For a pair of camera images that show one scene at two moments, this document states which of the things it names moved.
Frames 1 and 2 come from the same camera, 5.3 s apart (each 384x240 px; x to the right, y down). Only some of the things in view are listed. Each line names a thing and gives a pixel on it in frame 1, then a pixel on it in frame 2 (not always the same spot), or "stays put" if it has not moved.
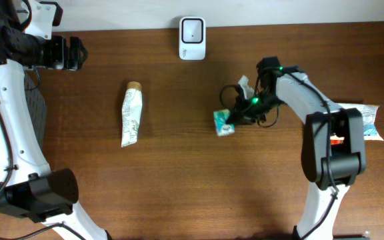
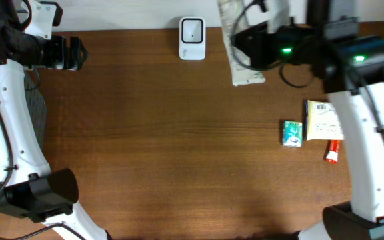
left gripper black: (65, 53) stays put
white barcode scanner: (192, 37) stays put
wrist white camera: (42, 18) stays put
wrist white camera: (248, 91) → (278, 15)
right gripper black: (242, 113) → (257, 47)
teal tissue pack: (222, 128) → (292, 134)
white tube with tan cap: (131, 111) → (233, 18)
